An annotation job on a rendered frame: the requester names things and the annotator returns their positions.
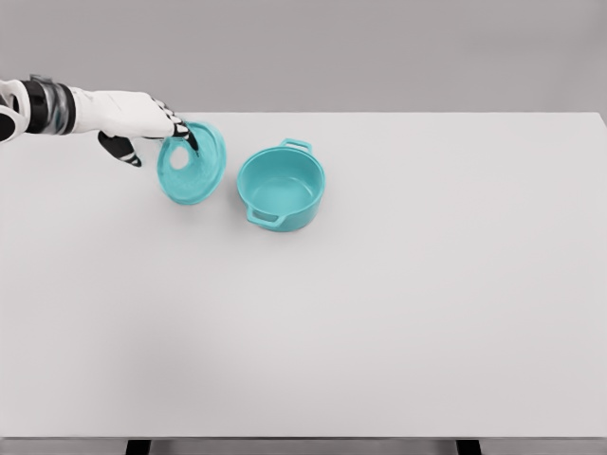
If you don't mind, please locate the teal pot with handles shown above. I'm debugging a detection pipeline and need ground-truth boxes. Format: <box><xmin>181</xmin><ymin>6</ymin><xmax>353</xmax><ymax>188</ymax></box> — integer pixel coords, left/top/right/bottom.
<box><xmin>236</xmin><ymin>137</ymin><xmax>327</xmax><ymax>232</ymax></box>

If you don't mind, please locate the teal pot lid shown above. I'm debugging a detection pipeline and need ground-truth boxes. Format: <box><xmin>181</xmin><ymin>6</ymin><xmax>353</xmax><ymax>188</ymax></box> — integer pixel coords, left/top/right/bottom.
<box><xmin>156</xmin><ymin>120</ymin><xmax>228</xmax><ymax>207</ymax></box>

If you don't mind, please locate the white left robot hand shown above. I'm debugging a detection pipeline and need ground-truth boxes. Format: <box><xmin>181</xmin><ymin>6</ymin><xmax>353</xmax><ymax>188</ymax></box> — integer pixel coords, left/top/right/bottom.
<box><xmin>97</xmin><ymin>91</ymin><xmax>199</xmax><ymax>169</ymax></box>

